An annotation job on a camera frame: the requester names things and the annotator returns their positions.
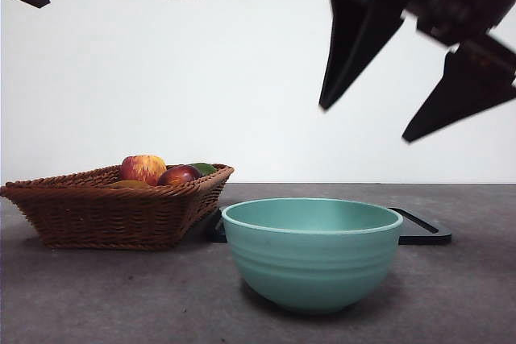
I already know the teal ribbed bowl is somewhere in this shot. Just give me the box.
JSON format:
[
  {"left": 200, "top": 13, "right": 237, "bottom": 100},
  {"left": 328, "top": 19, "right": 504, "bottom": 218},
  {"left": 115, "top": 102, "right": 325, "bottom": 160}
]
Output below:
[{"left": 221, "top": 197, "right": 404, "bottom": 315}]

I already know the brown kiwi fruit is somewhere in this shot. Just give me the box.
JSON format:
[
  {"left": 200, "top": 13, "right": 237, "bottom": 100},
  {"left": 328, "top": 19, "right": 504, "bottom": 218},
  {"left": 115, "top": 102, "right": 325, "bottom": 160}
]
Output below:
[{"left": 108, "top": 180, "right": 152, "bottom": 189}]

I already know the dark rectangular tray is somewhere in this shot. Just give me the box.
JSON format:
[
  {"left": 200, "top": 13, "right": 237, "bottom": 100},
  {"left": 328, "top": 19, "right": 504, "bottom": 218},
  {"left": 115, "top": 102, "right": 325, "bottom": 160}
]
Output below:
[{"left": 209, "top": 205, "right": 452, "bottom": 246}]

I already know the green fruit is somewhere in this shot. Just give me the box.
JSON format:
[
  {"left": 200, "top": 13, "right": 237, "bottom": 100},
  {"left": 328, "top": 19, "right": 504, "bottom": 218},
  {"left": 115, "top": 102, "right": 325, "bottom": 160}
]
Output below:
[{"left": 189, "top": 162, "right": 218, "bottom": 178}]

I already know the dark red plum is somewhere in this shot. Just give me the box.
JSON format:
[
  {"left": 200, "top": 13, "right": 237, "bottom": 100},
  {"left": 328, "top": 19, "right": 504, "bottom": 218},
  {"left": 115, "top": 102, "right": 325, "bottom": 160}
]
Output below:
[{"left": 156, "top": 164, "right": 202, "bottom": 187}]

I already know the red yellow apple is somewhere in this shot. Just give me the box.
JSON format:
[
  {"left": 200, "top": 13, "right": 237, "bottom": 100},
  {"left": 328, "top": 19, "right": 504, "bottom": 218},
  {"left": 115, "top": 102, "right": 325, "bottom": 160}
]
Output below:
[{"left": 119, "top": 154, "right": 168, "bottom": 186}]

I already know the brown wicker basket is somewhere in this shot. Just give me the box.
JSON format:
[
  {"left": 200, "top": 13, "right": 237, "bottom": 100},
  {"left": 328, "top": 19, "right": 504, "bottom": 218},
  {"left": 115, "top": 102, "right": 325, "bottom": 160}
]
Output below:
[{"left": 0, "top": 163, "right": 235, "bottom": 251}]

